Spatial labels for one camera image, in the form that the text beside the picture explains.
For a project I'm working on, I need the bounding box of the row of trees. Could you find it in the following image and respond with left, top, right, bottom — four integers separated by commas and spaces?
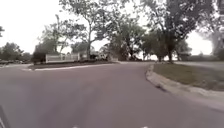
99, 19, 194, 63

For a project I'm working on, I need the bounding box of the white fence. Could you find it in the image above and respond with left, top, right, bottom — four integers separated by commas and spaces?
45, 53, 81, 64

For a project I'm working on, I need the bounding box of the grass verge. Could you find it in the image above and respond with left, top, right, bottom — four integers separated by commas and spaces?
28, 60, 116, 70
153, 62, 224, 92

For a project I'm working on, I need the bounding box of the grey asphalt road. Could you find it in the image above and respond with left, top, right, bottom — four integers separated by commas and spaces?
0, 61, 224, 128

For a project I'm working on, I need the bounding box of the pale concrete kerb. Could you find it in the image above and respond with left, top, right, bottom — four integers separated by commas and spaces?
145, 64, 224, 113
21, 63, 116, 72

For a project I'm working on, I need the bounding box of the group of trees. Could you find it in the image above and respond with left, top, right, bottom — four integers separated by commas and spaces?
0, 41, 33, 64

